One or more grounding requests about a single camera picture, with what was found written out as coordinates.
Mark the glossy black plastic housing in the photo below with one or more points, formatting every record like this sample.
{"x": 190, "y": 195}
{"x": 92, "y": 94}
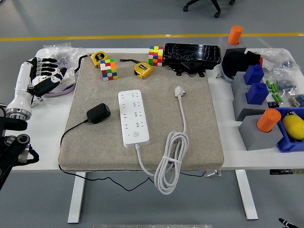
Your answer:
{"x": 190, "y": 54}

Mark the grey-brown mat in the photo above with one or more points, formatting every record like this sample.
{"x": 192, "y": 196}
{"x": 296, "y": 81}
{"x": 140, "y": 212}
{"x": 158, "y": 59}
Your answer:
{"x": 161, "y": 114}

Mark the green plastic peg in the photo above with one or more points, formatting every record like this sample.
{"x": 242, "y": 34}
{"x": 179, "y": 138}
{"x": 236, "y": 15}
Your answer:
{"x": 280, "y": 98}
{"x": 275, "y": 97}
{"x": 268, "y": 84}
{"x": 274, "y": 88}

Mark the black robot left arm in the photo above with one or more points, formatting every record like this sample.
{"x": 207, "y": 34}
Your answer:
{"x": 12, "y": 147}

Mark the black power adapter plug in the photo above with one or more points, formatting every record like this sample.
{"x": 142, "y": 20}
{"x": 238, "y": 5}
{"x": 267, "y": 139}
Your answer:
{"x": 98, "y": 112}

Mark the small metal clip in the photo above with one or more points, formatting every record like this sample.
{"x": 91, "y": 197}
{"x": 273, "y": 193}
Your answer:
{"x": 219, "y": 76}

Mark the black table control panel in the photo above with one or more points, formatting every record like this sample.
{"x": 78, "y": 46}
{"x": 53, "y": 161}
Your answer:
{"x": 285, "y": 171}

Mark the clear bag white parts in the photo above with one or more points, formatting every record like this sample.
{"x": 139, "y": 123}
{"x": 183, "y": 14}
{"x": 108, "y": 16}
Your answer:
{"x": 273, "y": 58}

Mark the clear bag of screws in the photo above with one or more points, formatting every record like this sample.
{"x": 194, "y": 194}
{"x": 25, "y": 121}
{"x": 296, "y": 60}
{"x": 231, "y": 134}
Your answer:
{"x": 64, "y": 53}

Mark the white blue bowl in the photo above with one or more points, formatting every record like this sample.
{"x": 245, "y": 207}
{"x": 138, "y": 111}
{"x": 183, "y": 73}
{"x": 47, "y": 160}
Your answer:
{"x": 226, "y": 76}

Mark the bag of resistors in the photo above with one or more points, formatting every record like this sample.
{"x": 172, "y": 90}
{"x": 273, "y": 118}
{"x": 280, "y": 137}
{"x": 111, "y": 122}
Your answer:
{"x": 297, "y": 101}

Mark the white table leg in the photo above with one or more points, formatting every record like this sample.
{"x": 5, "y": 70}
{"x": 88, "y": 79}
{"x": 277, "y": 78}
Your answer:
{"x": 245, "y": 194}
{"x": 77, "y": 197}

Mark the grey block holder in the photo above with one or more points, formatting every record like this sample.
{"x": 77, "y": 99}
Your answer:
{"x": 251, "y": 137}
{"x": 240, "y": 102}
{"x": 223, "y": 42}
{"x": 237, "y": 82}

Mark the white power strip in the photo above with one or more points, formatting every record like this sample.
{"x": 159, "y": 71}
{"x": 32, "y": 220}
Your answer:
{"x": 133, "y": 118}

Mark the yellow black tape measure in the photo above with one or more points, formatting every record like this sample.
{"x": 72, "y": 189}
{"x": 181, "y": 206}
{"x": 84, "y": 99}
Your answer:
{"x": 99, "y": 58}

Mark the blue storage bin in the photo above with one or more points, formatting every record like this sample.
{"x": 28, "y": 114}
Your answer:
{"x": 285, "y": 145}

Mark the blue plastic block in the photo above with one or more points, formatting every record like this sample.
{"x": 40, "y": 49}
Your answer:
{"x": 256, "y": 93}
{"x": 254, "y": 74}

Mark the clear bag blue parts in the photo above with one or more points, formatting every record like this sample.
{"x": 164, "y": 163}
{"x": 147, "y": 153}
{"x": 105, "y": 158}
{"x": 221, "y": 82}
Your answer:
{"x": 286, "y": 80}

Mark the colourful puzzle cube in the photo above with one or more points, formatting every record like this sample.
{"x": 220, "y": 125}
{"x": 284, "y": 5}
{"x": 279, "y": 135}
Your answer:
{"x": 108, "y": 70}
{"x": 156, "y": 55}

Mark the black cloth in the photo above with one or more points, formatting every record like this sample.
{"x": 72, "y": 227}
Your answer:
{"x": 235, "y": 63}

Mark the small black circuit board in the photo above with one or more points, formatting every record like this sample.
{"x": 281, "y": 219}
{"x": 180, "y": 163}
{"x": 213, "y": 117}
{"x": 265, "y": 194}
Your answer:
{"x": 273, "y": 104}

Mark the metal table bracket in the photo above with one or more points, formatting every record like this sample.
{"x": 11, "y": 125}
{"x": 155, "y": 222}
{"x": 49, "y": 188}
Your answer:
{"x": 212, "y": 173}

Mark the white wall switch panel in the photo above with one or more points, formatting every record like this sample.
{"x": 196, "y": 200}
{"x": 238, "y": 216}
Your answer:
{"x": 69, "y": 76}

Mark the orange cylinder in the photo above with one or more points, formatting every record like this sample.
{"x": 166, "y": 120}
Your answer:
{"x": 268, "y": 120}
{"x": 235, "y": 34}

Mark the black office chair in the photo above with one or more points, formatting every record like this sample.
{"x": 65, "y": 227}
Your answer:
{"x": 215, "y": 4}

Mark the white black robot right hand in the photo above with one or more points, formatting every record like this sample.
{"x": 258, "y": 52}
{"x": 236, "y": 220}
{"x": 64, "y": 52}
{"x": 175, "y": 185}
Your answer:
{"x": 286, "y": 223}

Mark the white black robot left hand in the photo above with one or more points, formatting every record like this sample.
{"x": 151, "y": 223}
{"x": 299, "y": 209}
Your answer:
{"x": 22, "y": 83}

